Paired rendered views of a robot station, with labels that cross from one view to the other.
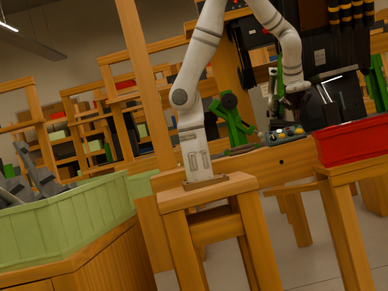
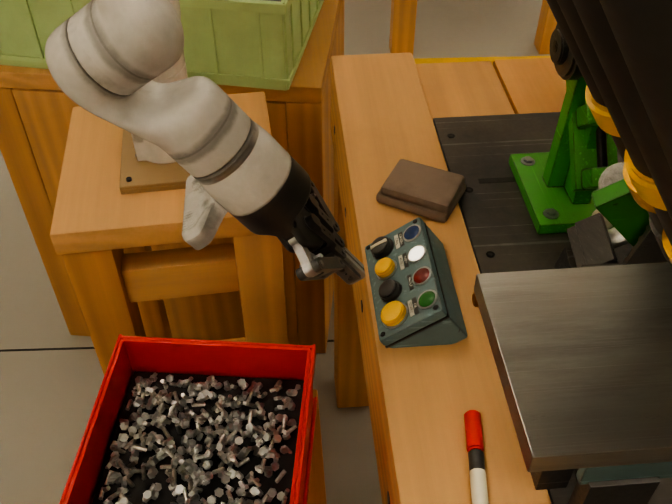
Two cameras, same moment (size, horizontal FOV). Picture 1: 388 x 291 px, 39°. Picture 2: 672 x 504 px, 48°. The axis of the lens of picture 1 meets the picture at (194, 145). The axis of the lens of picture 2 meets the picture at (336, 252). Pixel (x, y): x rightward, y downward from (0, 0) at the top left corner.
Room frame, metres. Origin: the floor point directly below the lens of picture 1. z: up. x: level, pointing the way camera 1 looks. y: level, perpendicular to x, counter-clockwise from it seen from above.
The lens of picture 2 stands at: (2.06, -0.95, 1.54)
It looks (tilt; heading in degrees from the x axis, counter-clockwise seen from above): 44 degrees down; 85
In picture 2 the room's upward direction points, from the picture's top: straight up
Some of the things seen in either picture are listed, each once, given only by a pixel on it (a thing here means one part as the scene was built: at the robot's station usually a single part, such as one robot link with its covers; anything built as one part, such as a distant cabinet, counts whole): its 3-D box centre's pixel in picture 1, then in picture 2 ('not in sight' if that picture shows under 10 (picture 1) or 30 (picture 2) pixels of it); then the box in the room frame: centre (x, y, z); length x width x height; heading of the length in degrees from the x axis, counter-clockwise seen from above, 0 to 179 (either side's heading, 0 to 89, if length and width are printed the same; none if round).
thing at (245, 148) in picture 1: (241, 149); (421, 187); (2.23, -0.18, 0.91); 0.10 x 0.08 x 0.03; 148
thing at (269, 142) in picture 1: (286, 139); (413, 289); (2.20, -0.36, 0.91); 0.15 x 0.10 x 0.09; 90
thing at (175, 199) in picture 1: (203, 190); (170, 165); (1.88, 0.01, 0.83); 0.32 x 0.32 x 0.04; 4
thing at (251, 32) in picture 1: (257, 31); not in sight; (2.70, -0.44, 1.42); 0.17 x 0.12 x 0.15; 90
